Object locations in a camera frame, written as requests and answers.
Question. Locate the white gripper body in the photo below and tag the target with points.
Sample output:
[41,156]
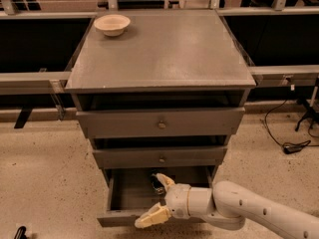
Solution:
[177,199]

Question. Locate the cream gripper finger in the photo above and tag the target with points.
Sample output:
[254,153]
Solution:
[158,214]
[166,181]

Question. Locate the green soda can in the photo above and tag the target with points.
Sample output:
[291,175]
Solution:
[157,186]

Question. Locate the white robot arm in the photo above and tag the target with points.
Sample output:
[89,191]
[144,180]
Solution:
[227,205]

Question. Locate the grey bottom drawer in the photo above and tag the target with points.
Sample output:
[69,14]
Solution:
[131,193]

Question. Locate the grey drawer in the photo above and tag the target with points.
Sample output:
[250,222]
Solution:
[130,153]
[131,193]
[160,122]

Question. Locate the grey middle drawer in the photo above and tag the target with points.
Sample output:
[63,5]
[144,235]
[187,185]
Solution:
[130,153]

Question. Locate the grey top drawer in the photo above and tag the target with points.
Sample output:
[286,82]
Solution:
[160,122]

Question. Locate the grey drawer cabinet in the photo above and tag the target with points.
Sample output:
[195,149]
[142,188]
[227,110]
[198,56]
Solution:
[169,93]

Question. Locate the black object floor corner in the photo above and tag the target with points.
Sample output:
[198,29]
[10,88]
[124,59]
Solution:
[21,233]

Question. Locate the black tripod stand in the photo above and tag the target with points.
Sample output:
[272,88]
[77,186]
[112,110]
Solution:
[309,107]

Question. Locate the beige paper bowl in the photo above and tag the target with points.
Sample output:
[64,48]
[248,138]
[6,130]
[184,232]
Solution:
[112,25]

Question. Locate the grey metal rail frame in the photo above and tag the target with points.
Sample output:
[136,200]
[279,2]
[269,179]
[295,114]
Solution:
[33,80]

